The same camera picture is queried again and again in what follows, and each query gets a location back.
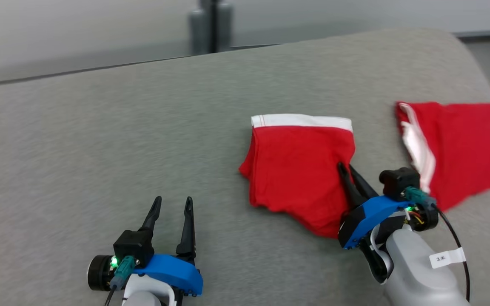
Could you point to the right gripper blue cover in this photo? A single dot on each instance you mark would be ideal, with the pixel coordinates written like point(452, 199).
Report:
point(364, 221)

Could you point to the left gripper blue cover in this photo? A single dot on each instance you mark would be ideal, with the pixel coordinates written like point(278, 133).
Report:
point(172, 272)

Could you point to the red shorts white stripe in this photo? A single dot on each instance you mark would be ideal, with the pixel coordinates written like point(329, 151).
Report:
point(296, 170)

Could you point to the red basketball jersey white sleeves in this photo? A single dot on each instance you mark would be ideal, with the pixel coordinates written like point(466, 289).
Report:
point(470, 140)

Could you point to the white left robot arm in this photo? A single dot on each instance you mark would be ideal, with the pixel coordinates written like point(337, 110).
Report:
point(143, 295)

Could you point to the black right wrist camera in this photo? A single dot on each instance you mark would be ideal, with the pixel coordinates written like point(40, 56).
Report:
point(398, 180)

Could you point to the teal right camera connector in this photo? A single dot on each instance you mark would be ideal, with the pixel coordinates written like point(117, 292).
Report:
point(417, 196)

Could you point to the teal camera connector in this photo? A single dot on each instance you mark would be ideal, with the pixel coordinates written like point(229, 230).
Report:
point(123, 270)
point(417, 196)

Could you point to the teal left camera connector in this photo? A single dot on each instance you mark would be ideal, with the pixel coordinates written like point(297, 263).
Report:
point(123, 270)

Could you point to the grey partition base rail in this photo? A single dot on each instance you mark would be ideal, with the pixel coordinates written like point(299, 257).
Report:
point(487, 35)

